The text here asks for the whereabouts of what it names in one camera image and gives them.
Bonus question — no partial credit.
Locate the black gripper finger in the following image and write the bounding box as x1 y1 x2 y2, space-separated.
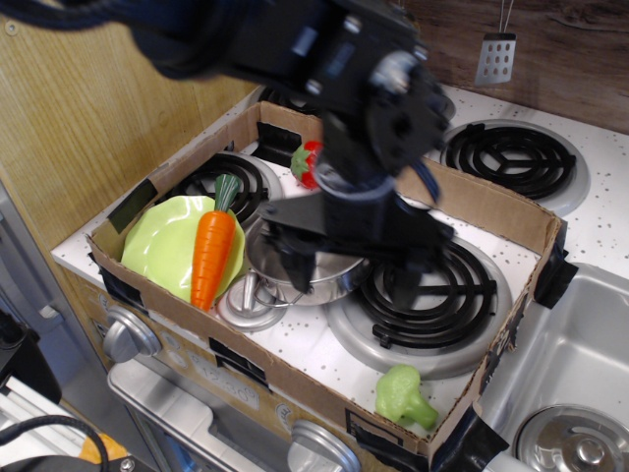
270 230 319 293
390 246 442 311

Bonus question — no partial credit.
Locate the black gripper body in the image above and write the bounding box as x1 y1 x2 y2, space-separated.
258 178 454 261

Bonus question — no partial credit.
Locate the orange toy carrot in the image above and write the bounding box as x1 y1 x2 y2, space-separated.
191 174 241 311

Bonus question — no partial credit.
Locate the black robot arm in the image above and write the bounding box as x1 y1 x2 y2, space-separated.
1 1 452 310

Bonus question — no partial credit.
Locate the light green plastic plate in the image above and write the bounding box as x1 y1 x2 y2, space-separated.
121 197 245 305

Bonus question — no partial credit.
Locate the stainless steel pot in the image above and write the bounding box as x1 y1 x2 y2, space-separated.
245 219 372 308

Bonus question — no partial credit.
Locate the front right black burner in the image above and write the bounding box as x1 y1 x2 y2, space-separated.
325 238 512 381

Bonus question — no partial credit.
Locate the red toy strawberry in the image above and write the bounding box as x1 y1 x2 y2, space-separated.
290 141 323 190

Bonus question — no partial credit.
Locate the silver front stove knob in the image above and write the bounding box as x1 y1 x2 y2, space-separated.
217 271 287 332

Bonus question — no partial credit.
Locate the silver stove knob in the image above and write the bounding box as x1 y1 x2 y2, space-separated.
437 88 456 121
217 271 287 332

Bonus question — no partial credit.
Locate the brown cardboard fence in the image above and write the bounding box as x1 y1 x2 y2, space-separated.
87 102 567 458

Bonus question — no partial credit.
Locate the green toy broccoli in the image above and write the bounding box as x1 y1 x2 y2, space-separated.
375 365 438 430

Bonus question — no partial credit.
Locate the front left black burner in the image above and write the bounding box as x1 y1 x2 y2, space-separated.
165 151 284 230

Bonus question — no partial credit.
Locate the silver back stove knob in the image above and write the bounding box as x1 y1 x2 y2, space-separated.
437 88 456 121

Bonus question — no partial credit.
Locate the back right black burner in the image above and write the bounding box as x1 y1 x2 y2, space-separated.
429 119 591 216

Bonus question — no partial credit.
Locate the silver sink basin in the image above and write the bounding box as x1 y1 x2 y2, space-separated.
480 265 628 471

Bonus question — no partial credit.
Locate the left silver oven knob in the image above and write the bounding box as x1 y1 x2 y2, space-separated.
103 306 162 364

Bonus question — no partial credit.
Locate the silver oven knob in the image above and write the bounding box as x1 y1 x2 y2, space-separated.
287 420 362 472
103 306 162 364

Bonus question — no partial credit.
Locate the right silver oven knob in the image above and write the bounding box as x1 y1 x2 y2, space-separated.
287 420 362 472

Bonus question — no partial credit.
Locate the hanging silver spatula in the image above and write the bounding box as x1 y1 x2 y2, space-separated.
475 1 517 88

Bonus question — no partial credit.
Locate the silver sink drain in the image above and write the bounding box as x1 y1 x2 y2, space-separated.
513 405 628 471

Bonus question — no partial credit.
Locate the orange object lower left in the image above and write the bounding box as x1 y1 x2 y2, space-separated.
78 434 129 464

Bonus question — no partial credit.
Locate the silver oven door handle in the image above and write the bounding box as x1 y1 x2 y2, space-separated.
108 360 289 471

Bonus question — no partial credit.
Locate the black cable lower left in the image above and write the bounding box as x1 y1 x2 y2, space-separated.
0 414 110 472

